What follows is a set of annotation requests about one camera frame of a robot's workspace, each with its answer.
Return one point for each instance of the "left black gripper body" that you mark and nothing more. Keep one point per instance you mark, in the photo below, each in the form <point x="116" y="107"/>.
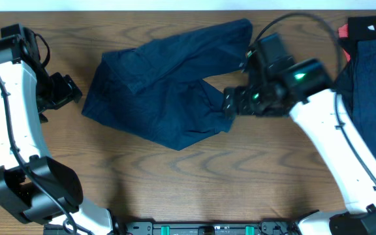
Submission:
<point x="54" y="93"/>

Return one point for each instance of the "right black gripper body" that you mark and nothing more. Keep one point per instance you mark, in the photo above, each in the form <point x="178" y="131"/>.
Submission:
<point x="250" y="102"/>

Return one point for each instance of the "navy blue shorts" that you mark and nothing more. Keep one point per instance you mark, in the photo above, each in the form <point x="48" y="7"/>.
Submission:
<point x="158" y="91"/>

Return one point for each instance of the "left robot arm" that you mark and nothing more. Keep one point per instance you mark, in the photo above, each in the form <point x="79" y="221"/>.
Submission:
<point x="35" y="188"/>

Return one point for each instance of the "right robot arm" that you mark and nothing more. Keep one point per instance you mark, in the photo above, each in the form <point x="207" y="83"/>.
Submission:
<point x="280" y="87"/>

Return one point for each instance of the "black garment with red trim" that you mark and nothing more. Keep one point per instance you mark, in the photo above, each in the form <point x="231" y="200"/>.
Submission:
<point x="357" y="29"/>

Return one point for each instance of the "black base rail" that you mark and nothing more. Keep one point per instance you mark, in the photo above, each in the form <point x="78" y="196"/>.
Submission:
<point x="260" y="228"/>

